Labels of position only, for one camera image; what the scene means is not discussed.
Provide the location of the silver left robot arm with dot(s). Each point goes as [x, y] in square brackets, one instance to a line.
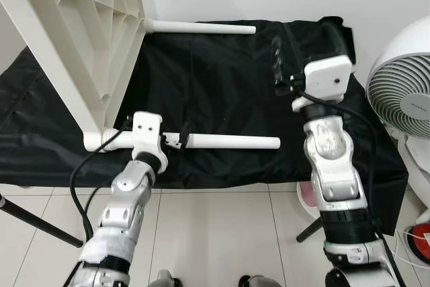
[124, 193]

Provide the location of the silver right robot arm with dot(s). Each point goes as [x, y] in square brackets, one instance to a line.
[329, 146]

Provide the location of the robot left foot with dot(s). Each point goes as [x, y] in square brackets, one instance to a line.
[162, 280]

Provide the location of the white round fan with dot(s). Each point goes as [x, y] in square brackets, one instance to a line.
[396, 92]

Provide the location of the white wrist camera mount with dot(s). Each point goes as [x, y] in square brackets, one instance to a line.
[326, 75]
[146, 126]

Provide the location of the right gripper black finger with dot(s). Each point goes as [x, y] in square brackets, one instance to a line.
[336, 38]
[277, 58]

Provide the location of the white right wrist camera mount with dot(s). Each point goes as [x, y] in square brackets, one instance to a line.
[326, 75]

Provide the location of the white plastic table top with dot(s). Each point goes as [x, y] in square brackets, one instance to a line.
[67, 31]

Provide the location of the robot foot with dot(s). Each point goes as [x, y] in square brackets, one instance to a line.
[162, 280]
[261, 281]

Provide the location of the black cloth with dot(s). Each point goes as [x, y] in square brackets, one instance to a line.
[222, 85]

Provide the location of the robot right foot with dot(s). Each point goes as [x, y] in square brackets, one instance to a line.
[261, 281]

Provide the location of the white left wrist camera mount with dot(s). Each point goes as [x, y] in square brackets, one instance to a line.
[146, 126]

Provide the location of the red round device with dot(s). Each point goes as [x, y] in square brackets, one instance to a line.
[422, 240]

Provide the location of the pink plastic stool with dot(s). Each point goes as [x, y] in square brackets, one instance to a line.
[306, 193]

